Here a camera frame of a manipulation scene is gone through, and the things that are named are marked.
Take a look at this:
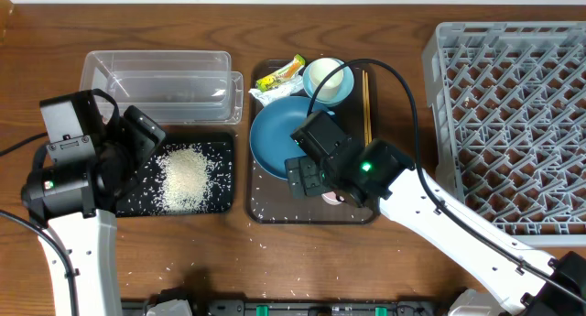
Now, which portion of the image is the pink white cup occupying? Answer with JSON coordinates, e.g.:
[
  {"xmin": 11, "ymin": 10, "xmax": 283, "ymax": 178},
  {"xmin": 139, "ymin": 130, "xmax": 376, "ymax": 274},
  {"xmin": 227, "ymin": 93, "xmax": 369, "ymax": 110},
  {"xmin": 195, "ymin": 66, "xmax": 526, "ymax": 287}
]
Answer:
[{"xmin": 321, "ymin": 191, "xmax": 344, "ymax": 205}]

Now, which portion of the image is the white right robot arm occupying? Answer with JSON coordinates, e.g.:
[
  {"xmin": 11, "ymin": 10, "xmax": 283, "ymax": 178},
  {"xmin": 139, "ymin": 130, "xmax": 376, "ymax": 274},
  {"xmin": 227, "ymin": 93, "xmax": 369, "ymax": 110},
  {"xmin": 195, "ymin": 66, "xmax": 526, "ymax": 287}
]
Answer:
[{"xmin": 295, "ymin": 137, "xmax": 585, "ymax": 315}]

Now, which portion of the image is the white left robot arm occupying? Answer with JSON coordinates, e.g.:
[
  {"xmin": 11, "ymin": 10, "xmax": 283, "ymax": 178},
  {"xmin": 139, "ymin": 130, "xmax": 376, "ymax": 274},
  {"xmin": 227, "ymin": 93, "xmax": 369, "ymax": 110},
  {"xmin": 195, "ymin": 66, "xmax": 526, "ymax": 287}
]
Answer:
[{"xmin": 22, "ymin": 104, "xmax": 166, "ymax": 315}]

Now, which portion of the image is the black waste tray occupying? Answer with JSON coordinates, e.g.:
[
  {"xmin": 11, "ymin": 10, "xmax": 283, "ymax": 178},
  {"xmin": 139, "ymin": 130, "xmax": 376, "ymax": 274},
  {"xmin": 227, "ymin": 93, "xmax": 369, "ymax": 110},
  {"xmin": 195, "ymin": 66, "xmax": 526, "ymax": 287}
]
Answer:
[{"xmin": 116, "ymin": 132, "xmax": 234, "ymax": 217}]

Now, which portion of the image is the grey plastic dishwasher rack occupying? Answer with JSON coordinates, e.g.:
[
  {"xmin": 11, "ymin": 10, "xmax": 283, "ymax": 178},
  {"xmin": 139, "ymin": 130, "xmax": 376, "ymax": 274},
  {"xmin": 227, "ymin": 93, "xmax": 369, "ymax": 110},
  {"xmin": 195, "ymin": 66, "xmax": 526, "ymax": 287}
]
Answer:
[{"xmin": 422, "ymin": 21, "xmax": 585, "ymax": 247}]

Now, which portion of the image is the wooden chopstick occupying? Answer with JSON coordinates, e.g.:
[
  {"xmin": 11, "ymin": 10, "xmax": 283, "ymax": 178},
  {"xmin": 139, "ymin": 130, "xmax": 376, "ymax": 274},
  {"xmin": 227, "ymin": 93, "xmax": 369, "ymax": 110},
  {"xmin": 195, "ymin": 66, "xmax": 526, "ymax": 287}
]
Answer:
[
  {"xmin": 363, "ymin": 71, "xmax": 372, "ymax": 146},
  {"xmin": 364, "ymin": 71, "xmax": 373, "ymax": 145}
]

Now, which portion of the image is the clear plastic bin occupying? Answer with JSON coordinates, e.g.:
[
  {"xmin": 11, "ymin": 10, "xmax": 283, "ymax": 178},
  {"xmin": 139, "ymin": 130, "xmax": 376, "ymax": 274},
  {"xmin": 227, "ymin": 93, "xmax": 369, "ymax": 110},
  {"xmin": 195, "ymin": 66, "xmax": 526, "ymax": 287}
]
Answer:
[{"xmin": 80, "ymin": 50, "xmax": 244, "ymax": 125}]

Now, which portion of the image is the light blue small bowl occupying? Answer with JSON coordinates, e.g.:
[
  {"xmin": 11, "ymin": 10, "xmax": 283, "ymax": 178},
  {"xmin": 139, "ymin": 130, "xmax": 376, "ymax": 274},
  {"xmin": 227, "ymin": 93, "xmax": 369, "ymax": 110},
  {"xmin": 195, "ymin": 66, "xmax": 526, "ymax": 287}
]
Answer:
[{"xmin": 302, "ymin": 58, "xmax": 354, "ymax": 107}]

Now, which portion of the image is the dark brown serving tray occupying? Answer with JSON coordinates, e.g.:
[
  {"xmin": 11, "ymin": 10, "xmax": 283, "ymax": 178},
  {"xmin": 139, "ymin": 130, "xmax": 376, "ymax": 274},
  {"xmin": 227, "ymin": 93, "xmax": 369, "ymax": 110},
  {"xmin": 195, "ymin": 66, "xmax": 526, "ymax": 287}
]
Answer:
[{"xmin": 245, "ymin": 64, "xmax": 377, "ymax": 225}]

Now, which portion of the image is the silver foil wrapper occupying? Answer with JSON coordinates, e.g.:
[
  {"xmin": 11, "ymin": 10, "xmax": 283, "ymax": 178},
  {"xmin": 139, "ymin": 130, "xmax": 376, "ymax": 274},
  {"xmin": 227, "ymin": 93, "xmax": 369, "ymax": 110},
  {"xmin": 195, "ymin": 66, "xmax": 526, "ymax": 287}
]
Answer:
[{"xmin": 249, "ymin": 75, "xmax": 303, "ymax": 106}]

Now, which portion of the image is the cream paper cup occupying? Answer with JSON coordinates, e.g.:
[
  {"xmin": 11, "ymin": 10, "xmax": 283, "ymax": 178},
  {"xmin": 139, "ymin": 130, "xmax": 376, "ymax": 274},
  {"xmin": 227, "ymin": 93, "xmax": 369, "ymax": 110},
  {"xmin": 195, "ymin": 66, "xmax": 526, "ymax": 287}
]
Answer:
[{"xmin": 308, "ymin": 57, "xmax": 345, "ymax": 103}]

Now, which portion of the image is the yellow green snack wrapper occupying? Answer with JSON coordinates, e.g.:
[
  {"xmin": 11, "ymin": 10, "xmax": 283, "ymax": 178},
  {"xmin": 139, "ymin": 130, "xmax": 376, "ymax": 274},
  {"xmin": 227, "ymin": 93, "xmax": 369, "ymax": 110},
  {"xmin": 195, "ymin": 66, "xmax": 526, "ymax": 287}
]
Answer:
[{"xmin": 255, "ymin": 54, "xmax": 306, "ymax": 92}]

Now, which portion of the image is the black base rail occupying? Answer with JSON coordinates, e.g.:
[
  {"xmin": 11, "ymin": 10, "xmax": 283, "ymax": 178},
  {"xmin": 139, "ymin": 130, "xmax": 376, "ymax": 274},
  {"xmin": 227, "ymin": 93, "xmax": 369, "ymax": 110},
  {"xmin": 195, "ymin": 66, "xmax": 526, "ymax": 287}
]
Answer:
[{"xmin": 122, "ymin": 288, "xmax": 438, "ymax": 316}]

